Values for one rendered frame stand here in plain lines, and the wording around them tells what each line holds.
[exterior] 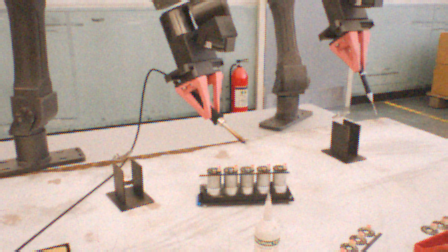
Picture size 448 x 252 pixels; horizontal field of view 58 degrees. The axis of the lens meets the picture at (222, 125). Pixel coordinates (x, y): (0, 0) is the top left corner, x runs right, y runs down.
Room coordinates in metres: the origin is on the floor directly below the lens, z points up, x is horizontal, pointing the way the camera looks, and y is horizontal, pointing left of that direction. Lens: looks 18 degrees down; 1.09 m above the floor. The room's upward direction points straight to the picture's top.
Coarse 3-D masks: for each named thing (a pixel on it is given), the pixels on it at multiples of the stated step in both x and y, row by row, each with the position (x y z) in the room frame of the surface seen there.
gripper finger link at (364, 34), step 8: (344, 24) 0.82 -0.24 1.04; (352, 24) 0.83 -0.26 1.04; (336, 32) 0.83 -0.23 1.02; (344, 32) 0.82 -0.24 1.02; (360, 32) 0.84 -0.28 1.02; (368, 32) 0.84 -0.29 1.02; (360, 40) 0.84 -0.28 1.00; (368, 40) 0.84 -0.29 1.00; (344, 48) 0.88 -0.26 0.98; (352, 56) 0.85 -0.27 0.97
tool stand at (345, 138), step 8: (344, 112) 0.86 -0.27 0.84; (344, 120) 0.87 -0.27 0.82; (336, 128) 0.84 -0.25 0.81; (344, 128) 0.82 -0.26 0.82; (352, 128) 0.84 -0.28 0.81; (360, 128) 0.83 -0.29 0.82; (336, 136) 0.84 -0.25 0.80; (344, 136) 0.82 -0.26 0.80; (352, 136) 0.84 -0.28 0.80; (336, 144) 0.84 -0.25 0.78; (344, 144) 0.82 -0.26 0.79; (352, 144) 0.84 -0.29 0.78; (328, 152) 0.85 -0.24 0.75; (336, 152) 0.84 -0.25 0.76; (344, 152) 0.82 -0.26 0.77; (352, 152) 0.84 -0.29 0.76; (344, 160) 0.80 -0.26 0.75; (352, 160) 0.80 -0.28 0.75; (360, 160) 0.81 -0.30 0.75
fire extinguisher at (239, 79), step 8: (232, 72) 3.41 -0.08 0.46; (240, 72) 3.37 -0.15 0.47; (232, 80) 3.38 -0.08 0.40; (240, 80) 3.35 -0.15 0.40; (232, 88) 3.38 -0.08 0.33; (240, 88) 3.35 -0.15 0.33; (232, 96) 3.38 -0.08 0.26; (240, 96) 3.35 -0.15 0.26; (232, 104) 3.38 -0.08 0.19; (240, 104) 3.35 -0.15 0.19; (232, 112) 3.38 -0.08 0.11
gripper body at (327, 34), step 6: (330, 18) 0.87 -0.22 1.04; (330, 24) 0.87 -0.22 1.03; (336, 24) 0.82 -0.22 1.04; (360, 24) 0.85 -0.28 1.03; (366, 24) 0.86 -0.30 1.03; (372, 24) 0.86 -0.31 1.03; (324, 30) 0.85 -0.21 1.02; (330, 30) 0.85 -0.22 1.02; (318, 36) 0.87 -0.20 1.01; (324, 36) 0.85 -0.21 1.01; (330, 36) 0.87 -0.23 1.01; (336, 36) 0.87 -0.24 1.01
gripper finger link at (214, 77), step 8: (200, 64) 0.71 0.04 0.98; (208, 64) 0.72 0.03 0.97; (192, 72) 0.69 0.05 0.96; (200, 72) 0.70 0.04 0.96; (208, 72) 0.71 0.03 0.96; (216, 72) 0.73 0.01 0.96; (208, 80) 0.74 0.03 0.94; (216, 80) 0.73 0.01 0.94; (216, 88) 0.72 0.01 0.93; (216, 96) 0.72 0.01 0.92; (216, 104) 0.72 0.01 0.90
